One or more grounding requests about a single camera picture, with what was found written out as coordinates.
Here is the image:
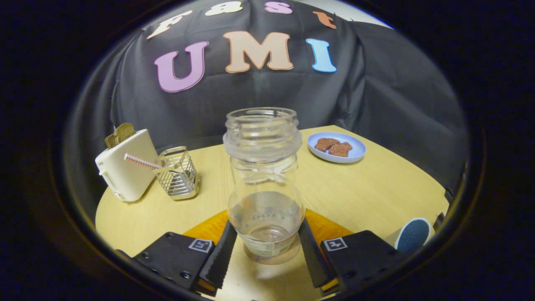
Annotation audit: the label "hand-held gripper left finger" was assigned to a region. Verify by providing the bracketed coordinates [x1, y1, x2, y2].
[115, 210, 238, 296]

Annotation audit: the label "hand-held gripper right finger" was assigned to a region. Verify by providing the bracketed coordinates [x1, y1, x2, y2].
[298, 209, 408, 296]

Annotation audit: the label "grey cup with wooden handle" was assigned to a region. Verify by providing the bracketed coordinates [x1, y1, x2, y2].
[385, 217, 432, 255]

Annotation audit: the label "clear glass juice bottle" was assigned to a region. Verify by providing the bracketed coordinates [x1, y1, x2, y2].
[223, 107, 306, 258]

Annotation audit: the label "wooden table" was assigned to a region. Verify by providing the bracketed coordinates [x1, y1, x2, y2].
[95, 125, 450, 301]

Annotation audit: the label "brown bread piece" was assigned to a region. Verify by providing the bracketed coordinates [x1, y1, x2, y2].
[328, 142, 353, 158]
[314, 138, 340, 152]

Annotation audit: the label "light blue plate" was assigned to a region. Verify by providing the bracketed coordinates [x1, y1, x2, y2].
[307, 132, 367, 164]

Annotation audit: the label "white toaster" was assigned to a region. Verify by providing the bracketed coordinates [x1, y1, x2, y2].
[95, 129, 161, 202]

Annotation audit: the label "red striped straw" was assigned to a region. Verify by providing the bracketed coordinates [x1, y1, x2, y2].
[124, 153, 163, 171]

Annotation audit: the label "toast slices in toaster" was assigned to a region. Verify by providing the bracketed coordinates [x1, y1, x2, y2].
[104, 122, 136, 149]

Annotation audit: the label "metal wire basket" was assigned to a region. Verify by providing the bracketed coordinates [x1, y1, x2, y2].
[155, 145, 200, 201]

